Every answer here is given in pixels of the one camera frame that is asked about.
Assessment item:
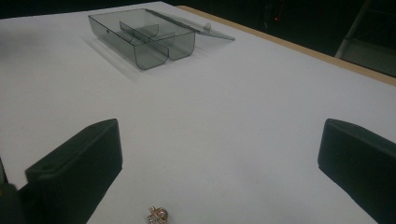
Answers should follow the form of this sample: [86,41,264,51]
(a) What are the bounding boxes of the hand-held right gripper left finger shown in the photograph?
[18,118,123,224]

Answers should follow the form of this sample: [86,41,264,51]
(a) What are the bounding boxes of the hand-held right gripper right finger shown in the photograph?
[317,118,396,224]

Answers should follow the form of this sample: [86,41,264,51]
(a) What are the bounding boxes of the small gold jewelled ornament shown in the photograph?
[147,205,169,224]

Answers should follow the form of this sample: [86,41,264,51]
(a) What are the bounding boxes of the clear grey plastic compartment box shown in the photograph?
[88,7,236,71]

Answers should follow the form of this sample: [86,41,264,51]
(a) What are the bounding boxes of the grey metal stand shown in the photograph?
[334,0,396,78]

